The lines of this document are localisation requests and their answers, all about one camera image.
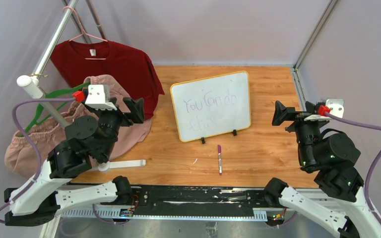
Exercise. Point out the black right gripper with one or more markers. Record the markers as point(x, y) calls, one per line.
point(282, 112)

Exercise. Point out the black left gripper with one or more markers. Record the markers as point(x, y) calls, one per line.
point(137, 107)

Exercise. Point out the yellow-framed whiteboard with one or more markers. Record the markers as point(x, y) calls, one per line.
point(212, 106)

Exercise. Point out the white purple whiteboard marker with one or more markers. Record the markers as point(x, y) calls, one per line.
point(219, 159)

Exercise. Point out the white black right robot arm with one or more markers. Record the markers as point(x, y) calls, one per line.
point(332, 155)

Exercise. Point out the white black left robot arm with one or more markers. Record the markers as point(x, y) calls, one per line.
point(89, 137)

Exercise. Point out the red t-shirt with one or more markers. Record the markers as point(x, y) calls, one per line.
point(130, 67)

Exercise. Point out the pink clothes hanger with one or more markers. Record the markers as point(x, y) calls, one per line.
point(83, 32)

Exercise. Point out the green clothes hanger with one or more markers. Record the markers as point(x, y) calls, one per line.
point(48, 103)

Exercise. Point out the pink shorts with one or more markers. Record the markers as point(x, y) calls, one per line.
point(21, 158)

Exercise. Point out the grey aluminium frame post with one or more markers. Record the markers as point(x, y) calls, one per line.
point(325, 16)

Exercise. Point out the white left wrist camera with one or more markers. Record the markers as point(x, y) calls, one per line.
point(98, 98)

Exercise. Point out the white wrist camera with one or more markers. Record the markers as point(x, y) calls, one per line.
point(98, 98)
point(334, 107)

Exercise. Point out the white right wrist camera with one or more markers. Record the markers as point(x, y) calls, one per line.
point(334, 107)

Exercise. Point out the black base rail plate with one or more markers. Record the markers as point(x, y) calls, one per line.
point(200, 201)

